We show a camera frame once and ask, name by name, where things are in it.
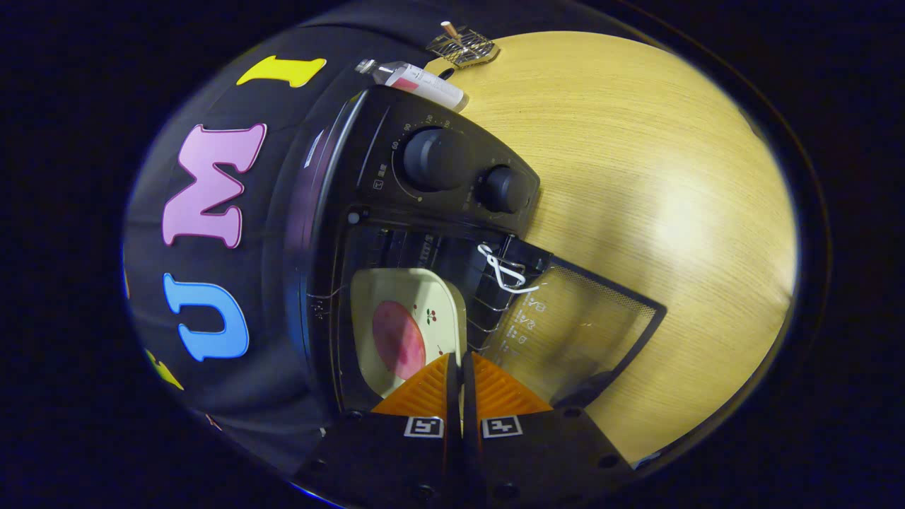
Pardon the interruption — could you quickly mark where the black toaster oven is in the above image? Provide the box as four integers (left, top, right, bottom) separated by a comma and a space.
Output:
263, 85, 667, 425

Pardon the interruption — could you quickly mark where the pink ham slice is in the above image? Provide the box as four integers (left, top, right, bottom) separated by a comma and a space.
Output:
372, 300, 427, 381

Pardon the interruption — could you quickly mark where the wire mesh holder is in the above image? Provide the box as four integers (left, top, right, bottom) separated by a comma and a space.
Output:
426, 27, 501, 69

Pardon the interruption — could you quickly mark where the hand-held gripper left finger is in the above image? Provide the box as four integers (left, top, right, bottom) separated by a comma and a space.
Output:
293, 353, 465, 506

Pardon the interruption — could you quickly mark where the cream square plate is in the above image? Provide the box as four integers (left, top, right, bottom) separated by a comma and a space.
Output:
350, 267, 469, 400

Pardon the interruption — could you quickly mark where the clear bottle with pink label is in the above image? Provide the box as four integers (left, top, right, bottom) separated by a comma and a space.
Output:
354, 59, 469, 112

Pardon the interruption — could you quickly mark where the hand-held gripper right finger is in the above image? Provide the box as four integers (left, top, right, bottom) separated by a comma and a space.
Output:
463, 352, 637, 504

